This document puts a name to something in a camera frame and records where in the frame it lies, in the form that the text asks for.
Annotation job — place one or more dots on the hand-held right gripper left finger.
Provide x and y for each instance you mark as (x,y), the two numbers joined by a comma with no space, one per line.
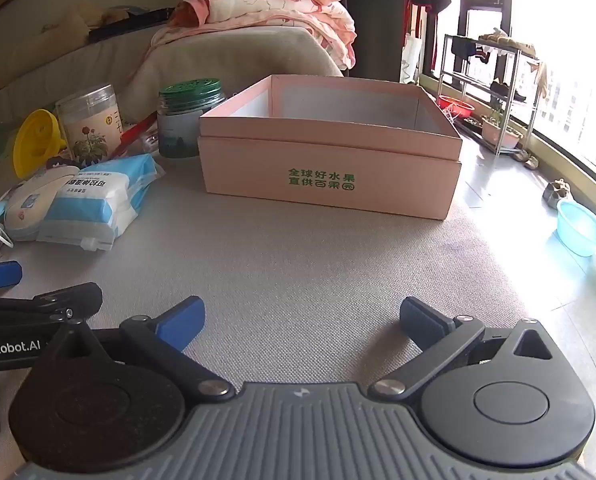
(185,316)

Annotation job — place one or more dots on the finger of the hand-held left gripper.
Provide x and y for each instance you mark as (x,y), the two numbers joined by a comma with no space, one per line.
(0,276)
(72,299)

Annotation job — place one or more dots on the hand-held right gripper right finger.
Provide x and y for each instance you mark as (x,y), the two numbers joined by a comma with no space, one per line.
(423,317)

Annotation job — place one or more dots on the white pouch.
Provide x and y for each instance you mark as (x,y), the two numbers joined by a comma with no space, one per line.
(25,215)

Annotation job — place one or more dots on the pink cardboard box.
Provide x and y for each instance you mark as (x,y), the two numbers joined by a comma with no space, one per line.
(328,165)

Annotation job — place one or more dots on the blue white wipes pack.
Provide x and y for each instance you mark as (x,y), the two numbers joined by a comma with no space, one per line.
(90,202)

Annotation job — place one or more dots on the yellow plastic funnel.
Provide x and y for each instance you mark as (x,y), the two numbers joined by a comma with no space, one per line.
(32,140)

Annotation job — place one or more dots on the clear flower label jar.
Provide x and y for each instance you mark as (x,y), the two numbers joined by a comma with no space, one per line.
(90,120)

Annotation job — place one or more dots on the light blue basin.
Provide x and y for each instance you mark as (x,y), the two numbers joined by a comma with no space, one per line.
(580,227)

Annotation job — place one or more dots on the grey shoes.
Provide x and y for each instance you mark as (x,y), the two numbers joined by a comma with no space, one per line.
(557,192)

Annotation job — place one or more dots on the green lid glass jar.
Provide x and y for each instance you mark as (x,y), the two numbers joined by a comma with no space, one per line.
(177,130)

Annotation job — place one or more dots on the small beige shoes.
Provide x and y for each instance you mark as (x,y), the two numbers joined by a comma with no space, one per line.
(525,161)

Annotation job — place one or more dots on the potted plant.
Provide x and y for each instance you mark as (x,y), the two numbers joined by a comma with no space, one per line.
(500,130)

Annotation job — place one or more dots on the red plastic basket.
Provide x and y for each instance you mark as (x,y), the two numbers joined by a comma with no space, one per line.
(455,105)

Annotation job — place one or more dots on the black shoes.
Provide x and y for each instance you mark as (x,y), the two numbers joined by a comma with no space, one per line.
(507,92)

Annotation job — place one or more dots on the white hanging bag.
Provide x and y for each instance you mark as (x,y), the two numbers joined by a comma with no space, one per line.
(410,60)

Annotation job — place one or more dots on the metal shoe rack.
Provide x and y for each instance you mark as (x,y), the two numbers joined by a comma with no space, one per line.
(518,60)

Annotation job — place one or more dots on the dark flat box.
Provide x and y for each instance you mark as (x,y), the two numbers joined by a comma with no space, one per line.
(127,27)

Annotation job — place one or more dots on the brown plush toy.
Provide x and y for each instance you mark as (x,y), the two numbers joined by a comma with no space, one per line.
(113,15)

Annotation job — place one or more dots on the dark curtain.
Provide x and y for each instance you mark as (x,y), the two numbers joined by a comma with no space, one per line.
(373,20)

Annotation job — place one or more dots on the pink printed blanket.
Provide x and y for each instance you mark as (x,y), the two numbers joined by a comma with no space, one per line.
(258,15)

